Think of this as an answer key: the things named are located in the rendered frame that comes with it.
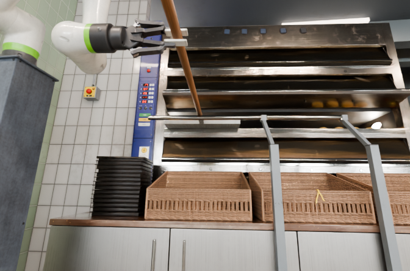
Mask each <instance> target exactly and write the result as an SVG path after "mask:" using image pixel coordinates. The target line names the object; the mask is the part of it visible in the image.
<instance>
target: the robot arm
mask: <svg viewBox="0 0 410 271"><path fill-rule="evenodd" d="M19 1H20V0H0V34H1V35H3V36H4V41H3V44H2V53H1V54H0V56H12V55H19V56H21V57H22V58H24V59H26V60H27V61H29V62H30V63H32V64H34V65H35V66H37V61H38V59H39V57H40V54H41V49H42V46H43V41H44V37H45V32H46V27H45V25H44V24H43V23H42V22H41V21H40V20H39V19H38V18H36V17H34V16H33V15H31V14H29V13H27V12H25V11H23V10H22V9H20V8H19V7H17V6H16V5H17V3H18V2H19ZM110 3H111V0H82V23H77V22H73V21H63V22H60V23H58V24H56V25H55V26H54V28H53V30H52V32H51V40H52V43H53V45H54V46H55V48H56V49H57V50H58V51H60V52H61V53H62V54H64V55H65V56H67V57H68V58H69V59H71V60H72V61H73V62H74V63H75V64H76V65H77V66H78V67H79V69H80V70H81V71H83V72H84V73H87V74H99V73H101V72H102V71H103V70H104V69H105V68H106V65H107V54H106V53H116V51H125V50H129V51H131V55H132V56H133V58H137V57H139V56H148V55H155V54H163V53H164V50H166V49H167V48H175V47H176V46H187V39H164V42H162V41H156V40H146V39H144V38H146V37H150V36H155V35H163V34H166V36H167V37H171V36H172V34H171V30H170V28H169V27H165V24H164V22H163V21H144V20H140V19H137V18H136V19H135V23H134V25H133V26H129V27H125V26H114V25H113V24H111V23H107V19H108V14H109V8H110ZM138 28H139V29H138ZM141 28H142V29H141ZM143 28H145V29H143ZM138 47H143V48H139V49H136V48H138ZM146 47H149V48H146Z"/></svg>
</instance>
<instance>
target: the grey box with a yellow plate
mask: <svg viewBox="0 0 410 271"><path fill-rule="evenodd" d="M92 88H93V87H85V89H84V96H83V98H84V99H86V100H87V101H99V96H100V91H101V90H100V89H99V88H98V87H97V86H94V88H95V89H94V90H93V89H92ZM87 89H91V91H92V92H91V93H90V94H88V93H87V92H86V90H87Z"/></svg>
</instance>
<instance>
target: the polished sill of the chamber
mask: <svg viewBox="0 0 410 271"><path fill-rule="evenodd" d="M356 129H357V130H358V131H359V132H360V133H361V134H405V129H373V128H356ZM269 130H270V133H271V134H352V133H351V132H350V131H349V129H348V128H269ZM164 133H202V134H265V130H264V128H164Z"/></svg>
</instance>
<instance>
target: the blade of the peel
mask: <svg viewBox="0 0 410 271"><path fill-rule="evenodd" d="M164 125H165V126H166V127H167V128H239V126H240V120H205V121H204V123H199V120H164Z"/></svg>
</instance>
